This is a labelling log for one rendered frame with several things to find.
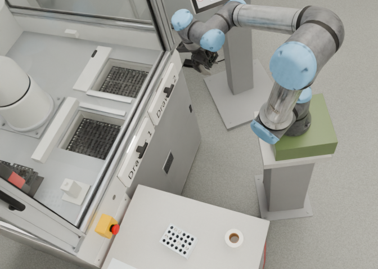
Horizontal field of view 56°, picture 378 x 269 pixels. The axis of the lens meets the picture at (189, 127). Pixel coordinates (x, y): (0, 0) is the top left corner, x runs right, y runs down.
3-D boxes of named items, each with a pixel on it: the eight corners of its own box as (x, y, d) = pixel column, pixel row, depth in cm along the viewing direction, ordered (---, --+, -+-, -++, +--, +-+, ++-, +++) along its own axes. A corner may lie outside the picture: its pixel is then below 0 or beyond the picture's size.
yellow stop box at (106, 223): (120, 222, 141) (113, 216, 135) (112, 240, 138) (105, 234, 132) (108, 218, 143) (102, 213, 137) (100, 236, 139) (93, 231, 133)
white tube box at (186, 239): (198, 240, 140) (197, 237, 137) (187, 259, 137) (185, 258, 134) (172, 225, 145) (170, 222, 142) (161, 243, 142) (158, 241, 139)
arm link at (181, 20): (181, 29, 119) (165, 20, 124) (193, 48, 129) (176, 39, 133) (196, 12, 120) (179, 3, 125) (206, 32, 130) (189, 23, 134)
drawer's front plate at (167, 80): (179, 77, 178) (174, 62, 169) (157, 125, 165) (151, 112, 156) (175, 76, 178) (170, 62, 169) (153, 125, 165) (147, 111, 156)
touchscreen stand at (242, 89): (287, 108, 253) (299, -15, 168) (227, 131, 252) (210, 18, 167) (257, 61, 281) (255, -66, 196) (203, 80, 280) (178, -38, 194)
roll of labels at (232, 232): (224, 249, 137) (223, 246, 133) (226, 230, 140) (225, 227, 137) (243, 251, 135) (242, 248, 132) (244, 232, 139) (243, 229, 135)
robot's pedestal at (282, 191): (301, 170, 228) (316, 100, 164) (313, 216, 211) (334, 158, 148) (253, 176, 231) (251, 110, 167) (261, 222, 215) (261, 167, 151)
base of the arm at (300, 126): (307, 103, 152) (310, 90, 144) (314, 134, 144) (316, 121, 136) (271, 107, 154) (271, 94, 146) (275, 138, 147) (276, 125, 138)
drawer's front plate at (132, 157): (154, 130, 164) (148, 117, 154) (129, 188, 151) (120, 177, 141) (151, 129, 164) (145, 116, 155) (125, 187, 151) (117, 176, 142)
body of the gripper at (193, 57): (210, 71, 142) (199, 54, 132) (193, 64, 147) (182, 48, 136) (219, 56, 144) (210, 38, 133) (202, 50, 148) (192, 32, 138)
